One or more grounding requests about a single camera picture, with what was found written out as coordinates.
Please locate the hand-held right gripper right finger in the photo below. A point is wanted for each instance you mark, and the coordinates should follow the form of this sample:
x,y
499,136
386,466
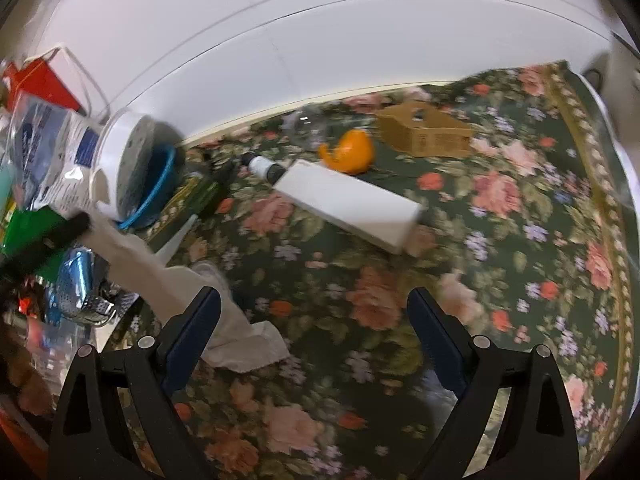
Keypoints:
x,y
435,345

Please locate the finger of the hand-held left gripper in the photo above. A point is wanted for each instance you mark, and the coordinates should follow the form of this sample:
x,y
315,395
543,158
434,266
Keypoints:
x,y
50,241

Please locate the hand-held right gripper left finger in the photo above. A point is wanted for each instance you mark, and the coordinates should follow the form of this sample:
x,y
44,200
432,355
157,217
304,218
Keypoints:
x,y
197,330

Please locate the white tissue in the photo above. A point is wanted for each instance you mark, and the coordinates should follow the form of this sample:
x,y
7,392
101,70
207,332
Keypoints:
x,y
165,290

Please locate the long white carton box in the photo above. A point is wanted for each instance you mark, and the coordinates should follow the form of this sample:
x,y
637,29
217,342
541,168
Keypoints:
x,y
350,202

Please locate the orange plastic piece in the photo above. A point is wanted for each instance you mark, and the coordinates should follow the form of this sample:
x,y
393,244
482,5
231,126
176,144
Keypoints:
x,y
355,152

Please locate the brown cardboard box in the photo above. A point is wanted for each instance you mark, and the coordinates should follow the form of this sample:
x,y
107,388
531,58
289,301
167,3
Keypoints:
x,y
425,130

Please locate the green box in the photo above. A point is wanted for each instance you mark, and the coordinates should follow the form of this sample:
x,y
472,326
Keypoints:
x,y
25,230

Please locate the shiny blue metallic object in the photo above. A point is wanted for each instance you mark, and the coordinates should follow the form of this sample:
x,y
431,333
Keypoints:
x,y
75,280

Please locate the clear blue-print plastic bag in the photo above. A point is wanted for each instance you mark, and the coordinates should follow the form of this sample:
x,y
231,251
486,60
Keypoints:
x,y
45,155

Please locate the white round lidded canister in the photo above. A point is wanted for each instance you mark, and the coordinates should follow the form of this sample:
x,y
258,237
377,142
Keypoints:
x,y
127,160

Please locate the blue bowl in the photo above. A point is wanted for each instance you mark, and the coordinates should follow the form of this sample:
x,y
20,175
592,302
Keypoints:
x,y
160,185

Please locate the floral green tablecloth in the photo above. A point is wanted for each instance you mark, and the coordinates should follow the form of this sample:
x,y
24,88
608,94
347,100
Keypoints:
x,y
325,270

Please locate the red paper bag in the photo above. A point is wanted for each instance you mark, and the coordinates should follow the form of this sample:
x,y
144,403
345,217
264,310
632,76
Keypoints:
x,y
37,80

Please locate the small white-label dark bottle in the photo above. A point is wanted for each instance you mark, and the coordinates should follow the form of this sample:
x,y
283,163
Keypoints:
x,y
262,166

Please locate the clear glass cup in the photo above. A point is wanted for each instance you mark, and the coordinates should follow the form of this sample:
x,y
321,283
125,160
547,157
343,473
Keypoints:
x,y
307,125

